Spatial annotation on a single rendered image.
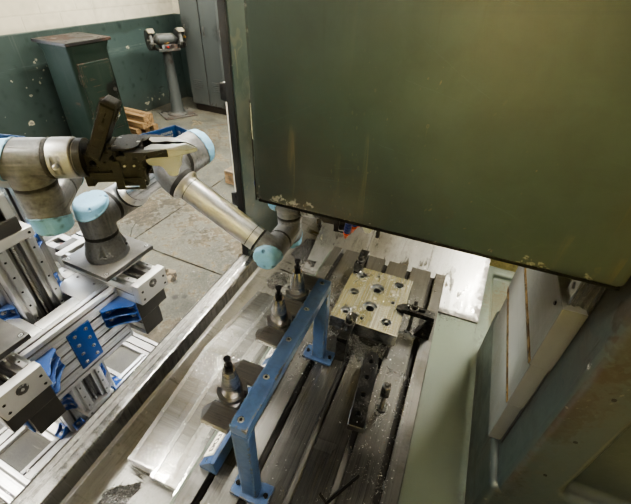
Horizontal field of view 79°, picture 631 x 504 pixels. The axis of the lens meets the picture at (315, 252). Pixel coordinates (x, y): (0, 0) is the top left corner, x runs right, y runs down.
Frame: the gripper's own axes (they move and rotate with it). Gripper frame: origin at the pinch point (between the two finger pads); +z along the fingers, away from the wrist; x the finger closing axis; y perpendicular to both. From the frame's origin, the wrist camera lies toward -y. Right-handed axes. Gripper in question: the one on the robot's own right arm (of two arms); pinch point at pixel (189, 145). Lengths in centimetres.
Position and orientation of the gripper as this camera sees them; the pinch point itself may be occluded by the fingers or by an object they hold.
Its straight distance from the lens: 78.8
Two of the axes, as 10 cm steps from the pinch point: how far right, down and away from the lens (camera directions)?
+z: 9.9, -0.5, 1.3
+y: -0.4, 7.9, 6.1
